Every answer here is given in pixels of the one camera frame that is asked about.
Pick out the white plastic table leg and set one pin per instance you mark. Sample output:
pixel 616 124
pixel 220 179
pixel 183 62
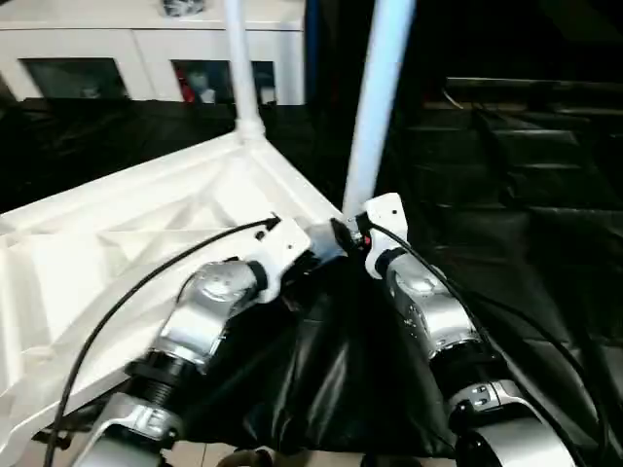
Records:
pixel 375 97
pixel 241 63

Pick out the white plastic table top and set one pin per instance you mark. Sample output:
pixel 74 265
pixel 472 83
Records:
pixel 97 243

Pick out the black work mat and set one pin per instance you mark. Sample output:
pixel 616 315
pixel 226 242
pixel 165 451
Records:
pixel 526 243

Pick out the dark robot left foot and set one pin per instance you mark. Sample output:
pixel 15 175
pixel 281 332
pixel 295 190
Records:
pixel 245 459

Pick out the small red bottle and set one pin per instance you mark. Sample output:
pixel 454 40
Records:
pixel 185 88

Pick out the small grey bundle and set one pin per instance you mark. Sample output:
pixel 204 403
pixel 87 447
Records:
pixel 183 6

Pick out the white glass-door cabinet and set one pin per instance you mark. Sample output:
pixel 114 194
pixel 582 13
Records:
pixel 127 49

